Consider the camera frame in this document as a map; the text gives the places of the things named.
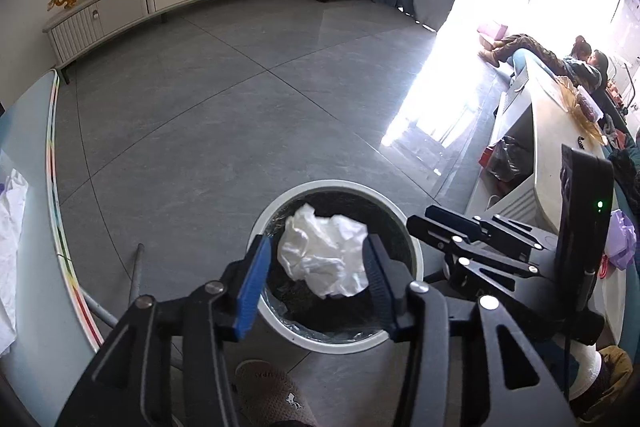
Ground person lying by window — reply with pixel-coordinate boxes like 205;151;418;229
478;34;608;93

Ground white round trash bin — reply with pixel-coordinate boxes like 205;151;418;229
250;180;424;355

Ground white tissue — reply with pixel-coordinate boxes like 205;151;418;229
277;204;369;299

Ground metal table legs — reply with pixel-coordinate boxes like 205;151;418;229
76;243;146;338

